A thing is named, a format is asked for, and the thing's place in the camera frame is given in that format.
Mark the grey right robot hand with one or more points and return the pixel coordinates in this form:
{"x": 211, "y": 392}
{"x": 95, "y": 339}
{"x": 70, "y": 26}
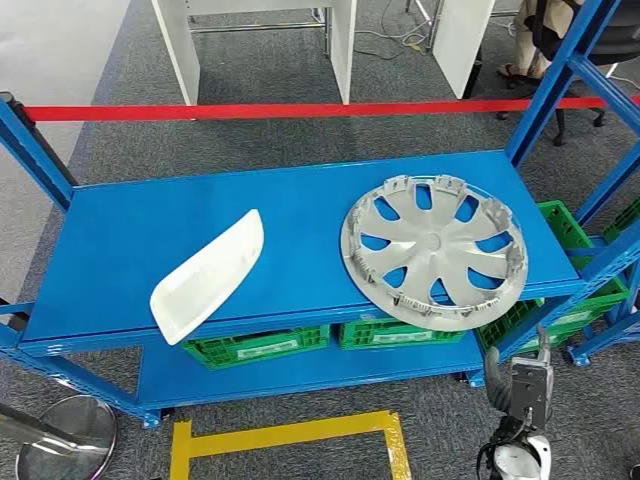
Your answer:
{"x": 530, "y": 394}

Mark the black office chair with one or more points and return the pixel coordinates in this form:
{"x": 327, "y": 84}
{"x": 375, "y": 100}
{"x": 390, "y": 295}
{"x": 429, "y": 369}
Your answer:
{"x": 620, "y": 33}

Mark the green plastic crate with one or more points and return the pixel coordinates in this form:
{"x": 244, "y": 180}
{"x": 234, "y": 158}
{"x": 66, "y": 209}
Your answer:
{"x": 390, "y": 334}
{"x": 250, "y": 348}
{"x": 625, "y": 225}
{"x": 564, "y": 228}

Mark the white plastic trim part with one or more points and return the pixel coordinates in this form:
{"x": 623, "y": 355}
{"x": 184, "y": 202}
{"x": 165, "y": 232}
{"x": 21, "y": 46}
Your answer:
{"x": 205, "y": 278}

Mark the person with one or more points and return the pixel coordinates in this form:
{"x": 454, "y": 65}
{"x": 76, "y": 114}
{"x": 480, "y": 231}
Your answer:
{"x": 525, "y": 40}

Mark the red barrier tape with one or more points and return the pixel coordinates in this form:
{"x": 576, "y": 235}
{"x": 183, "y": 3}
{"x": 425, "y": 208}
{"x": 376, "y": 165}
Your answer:
{"x": 250, "y": 110}

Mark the white desk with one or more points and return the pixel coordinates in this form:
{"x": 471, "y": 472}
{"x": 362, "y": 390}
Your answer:
{"x": 343, "y": 46}

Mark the silver plastic hubcap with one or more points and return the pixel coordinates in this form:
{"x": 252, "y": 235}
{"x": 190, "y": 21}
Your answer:
{"x": 430, "y": 245}

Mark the white desk panel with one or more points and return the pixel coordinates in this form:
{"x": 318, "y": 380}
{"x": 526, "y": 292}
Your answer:
{"x": 463, "y": 40}

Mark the blue metal shelf rack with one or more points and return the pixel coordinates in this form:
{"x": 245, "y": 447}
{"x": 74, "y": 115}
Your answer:
{"x": 600, "y": 341}
{"x": 200, "y": 218}

